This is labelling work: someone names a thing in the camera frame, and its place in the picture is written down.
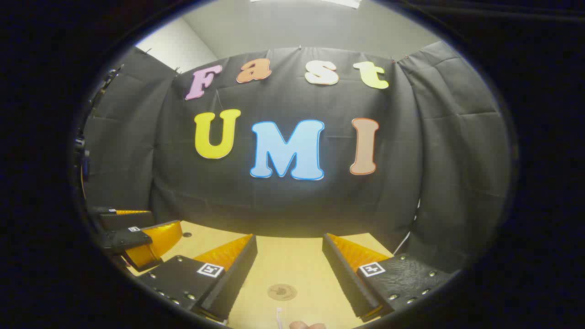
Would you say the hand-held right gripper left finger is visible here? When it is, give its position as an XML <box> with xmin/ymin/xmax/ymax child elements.
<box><xmin>137</xmin><ymin>234</ymin><xmax>258</xmax><ymax>321</ymax></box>

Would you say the light wooden desktop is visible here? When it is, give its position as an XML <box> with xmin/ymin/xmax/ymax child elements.
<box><xmin>126</xmin><ymin>221</ymin><xmax>394</xmax><ymax>329</ymax></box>

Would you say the black backdrop cloth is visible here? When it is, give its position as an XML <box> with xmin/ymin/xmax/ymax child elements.
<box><xmin>82</xmin><ymin>41</ymin><xmax>512</xmax><ymax>275</ymax></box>

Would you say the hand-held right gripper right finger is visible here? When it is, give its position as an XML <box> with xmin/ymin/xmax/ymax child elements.
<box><xmin>322</xmin><ymin>233</ymin><xmax>459</xmax><ymax>322</ymax></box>

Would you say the round cork coaster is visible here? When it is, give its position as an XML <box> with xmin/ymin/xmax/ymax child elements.
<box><xmin>267</xmin><ymin>284</ymin><xmax>298</xmax><ymax>301</ymax></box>

